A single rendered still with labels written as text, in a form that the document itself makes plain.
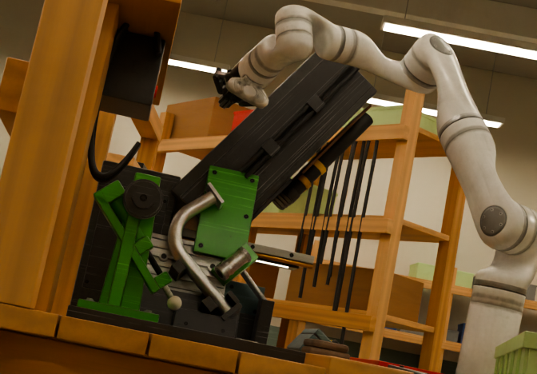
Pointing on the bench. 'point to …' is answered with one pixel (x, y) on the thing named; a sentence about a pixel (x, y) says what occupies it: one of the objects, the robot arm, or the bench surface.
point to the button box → (307, 338)
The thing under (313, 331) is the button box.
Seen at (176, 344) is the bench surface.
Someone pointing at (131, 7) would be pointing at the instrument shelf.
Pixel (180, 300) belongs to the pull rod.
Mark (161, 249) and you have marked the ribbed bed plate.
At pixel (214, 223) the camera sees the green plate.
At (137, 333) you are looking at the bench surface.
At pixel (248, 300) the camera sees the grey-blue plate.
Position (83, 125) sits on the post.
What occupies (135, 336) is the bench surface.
